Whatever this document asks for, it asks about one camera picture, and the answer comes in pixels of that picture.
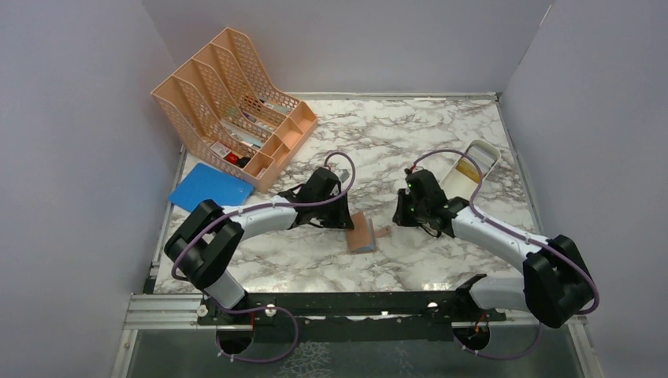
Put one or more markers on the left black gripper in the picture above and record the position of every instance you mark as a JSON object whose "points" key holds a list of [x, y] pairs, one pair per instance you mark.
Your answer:
{"points": [[343, 219]]}

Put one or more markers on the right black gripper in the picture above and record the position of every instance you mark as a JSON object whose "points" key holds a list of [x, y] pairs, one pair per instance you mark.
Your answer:
{"points": [[400, 217]]}

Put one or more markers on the brown leather card holder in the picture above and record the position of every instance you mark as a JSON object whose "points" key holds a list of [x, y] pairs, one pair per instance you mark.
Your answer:
{"points": [[363, 237]]}

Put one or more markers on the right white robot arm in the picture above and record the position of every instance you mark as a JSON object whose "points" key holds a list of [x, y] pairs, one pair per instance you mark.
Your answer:
{"points": [[554, 284]]}

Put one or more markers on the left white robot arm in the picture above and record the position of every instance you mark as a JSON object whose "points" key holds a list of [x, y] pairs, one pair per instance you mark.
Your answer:
{"points": [[203, 246]]}

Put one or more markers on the stack of cards in tray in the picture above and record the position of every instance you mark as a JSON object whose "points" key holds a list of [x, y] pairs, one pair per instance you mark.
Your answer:
{"points": [[478, 163]]}

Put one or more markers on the white plastic tray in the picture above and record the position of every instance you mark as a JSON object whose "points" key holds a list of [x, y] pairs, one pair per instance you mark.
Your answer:
{"points": [[463, 178]]}

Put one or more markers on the red item in organizer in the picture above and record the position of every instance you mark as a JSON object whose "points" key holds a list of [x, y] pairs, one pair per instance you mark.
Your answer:
{"points": [[239, 161]]}

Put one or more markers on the blue folder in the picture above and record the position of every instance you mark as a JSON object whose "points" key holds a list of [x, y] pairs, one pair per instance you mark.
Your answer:
{"points": [[204, 183]]}

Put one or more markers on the peach plastic file organizer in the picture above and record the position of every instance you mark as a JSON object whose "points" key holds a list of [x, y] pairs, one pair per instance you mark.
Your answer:
{"points": [[222, 100]]}

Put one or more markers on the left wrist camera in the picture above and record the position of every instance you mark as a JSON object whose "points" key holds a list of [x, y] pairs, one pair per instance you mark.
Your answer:
{"points": [[343, 175]]}

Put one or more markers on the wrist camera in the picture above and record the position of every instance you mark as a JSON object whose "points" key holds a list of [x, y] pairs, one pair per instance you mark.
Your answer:
{"points": [[413, 173], [343, 175]]}

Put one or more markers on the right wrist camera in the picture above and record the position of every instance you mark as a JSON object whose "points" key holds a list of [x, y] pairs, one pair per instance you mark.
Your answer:
{"points": [[413, 173]]}

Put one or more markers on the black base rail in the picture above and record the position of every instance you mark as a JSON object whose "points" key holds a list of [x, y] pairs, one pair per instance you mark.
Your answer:
{"points": [[349, 316]]}

